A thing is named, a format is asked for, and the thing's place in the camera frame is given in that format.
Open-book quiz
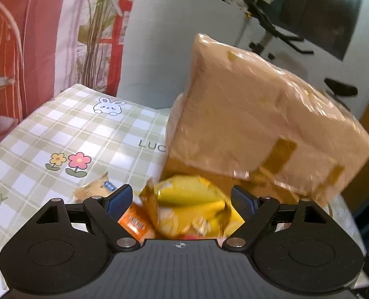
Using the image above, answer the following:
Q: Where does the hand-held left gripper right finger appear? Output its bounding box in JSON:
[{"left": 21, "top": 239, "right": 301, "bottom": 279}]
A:
[{"left": 223, "top": 186, "right": 331, "bottom": 251}]

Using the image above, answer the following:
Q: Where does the red printed curtain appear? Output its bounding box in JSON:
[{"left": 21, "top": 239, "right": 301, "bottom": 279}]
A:
[{"left": 0, "top": 0, "right": 138, "bottom": 156}]

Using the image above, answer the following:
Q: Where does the checked printed blanket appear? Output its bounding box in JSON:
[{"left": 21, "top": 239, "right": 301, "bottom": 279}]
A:
[{"left": 0, "top": 83, "right": 369, "bottom": 299}]

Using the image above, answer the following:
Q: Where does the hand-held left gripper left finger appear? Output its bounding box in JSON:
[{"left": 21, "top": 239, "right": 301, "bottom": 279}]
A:
[{"left": 35, "top": 185, "right": 140, "bottom": 251}]

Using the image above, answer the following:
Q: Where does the taped cardboard box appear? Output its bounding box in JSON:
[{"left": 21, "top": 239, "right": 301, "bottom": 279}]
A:
[{"left": 163, "top": 33, "right": 369, "bottom": 212}]

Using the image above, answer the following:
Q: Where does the yellow snack bag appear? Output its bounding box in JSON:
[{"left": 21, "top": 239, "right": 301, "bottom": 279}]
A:
[{"left": 139, "top": 174, "right": 246, "bottom": 240}]

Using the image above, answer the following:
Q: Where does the dark television screen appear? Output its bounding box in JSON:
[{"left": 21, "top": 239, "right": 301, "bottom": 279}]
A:
[{"left": 281, "top": 0, "right": 367, "bottom": 60}]

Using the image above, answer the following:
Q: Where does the orange snack packet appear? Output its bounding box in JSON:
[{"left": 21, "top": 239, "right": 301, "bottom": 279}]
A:
[{"left": 118, "top": 202, "right": 155, "bottom": 242}]

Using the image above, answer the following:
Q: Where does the beige snack packet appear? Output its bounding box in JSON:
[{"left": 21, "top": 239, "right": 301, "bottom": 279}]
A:
[{"left": 73, "top": 173, "right": 117, "bottom": 203}]

